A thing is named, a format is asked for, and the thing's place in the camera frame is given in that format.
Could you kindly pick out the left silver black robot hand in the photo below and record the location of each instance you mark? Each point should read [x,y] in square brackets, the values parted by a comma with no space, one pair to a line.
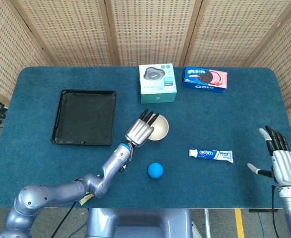
[140,131]

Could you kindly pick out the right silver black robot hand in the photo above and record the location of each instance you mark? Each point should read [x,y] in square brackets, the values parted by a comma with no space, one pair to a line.
[284,166]

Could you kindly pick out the white bowl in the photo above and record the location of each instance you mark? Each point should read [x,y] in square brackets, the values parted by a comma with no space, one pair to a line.
[161,130]

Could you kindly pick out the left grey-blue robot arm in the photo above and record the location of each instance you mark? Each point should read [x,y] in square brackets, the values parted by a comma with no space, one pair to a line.
[61,191]

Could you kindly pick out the black plastic tray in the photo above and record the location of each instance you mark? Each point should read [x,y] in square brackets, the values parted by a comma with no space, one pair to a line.
[84,117]

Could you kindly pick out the blue ball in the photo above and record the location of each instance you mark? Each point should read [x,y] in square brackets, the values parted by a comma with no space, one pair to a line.
[155,170]

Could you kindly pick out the teal white speaker box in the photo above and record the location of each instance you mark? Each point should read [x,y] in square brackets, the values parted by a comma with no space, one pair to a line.
[157,81]

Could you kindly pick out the blue felt table cover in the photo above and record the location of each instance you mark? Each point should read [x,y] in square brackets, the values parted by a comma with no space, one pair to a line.
[197,119]

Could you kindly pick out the blue white toothpaste tube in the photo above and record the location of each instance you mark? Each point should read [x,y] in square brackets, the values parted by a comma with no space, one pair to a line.
[213,155]

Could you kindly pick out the blue Oreo cookie box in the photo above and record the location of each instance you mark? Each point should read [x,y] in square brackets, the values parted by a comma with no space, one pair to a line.
[204,80]

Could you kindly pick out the yellow-green snack packet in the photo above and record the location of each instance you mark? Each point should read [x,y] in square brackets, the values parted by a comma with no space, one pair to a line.
[84,200]

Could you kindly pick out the grey-blue robot torso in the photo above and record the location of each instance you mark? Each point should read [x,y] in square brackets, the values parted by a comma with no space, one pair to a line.
[137,223]

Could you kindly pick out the white table leg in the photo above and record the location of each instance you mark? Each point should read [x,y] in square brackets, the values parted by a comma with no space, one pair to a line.
[207,223]

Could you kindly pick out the woven bamboo folding screen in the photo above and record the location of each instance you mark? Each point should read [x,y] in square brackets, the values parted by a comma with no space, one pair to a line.
[147,29]

